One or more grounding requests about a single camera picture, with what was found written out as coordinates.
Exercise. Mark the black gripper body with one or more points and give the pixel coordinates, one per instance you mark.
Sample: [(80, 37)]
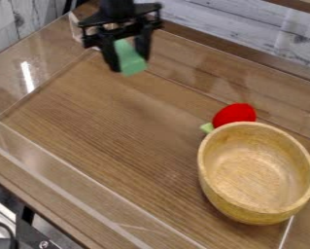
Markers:
[(120, 19)]

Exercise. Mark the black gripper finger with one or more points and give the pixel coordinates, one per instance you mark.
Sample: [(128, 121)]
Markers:
[(109, 53), (143, 42)]

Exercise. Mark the green rectangular block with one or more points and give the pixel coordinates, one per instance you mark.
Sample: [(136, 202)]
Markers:
[(131, 63)]

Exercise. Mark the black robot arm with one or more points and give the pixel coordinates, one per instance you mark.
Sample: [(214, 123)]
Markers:
[(119, 30)]

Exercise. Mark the wooden bowl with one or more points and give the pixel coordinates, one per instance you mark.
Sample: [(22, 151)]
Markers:
[(254, 172)]

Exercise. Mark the red plush strawberry toy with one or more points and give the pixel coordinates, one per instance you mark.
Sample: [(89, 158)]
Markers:
[(238, 112)]

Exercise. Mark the clear acrylic corner bracket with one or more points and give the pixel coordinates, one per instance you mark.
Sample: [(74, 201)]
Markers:
[(76, 31)]

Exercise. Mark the clear acrylic tray wall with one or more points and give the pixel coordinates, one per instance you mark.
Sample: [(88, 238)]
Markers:
[(113, 177)]

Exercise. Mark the black table leg bracket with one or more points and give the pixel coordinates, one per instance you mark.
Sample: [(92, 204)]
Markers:
[(29, 237)]

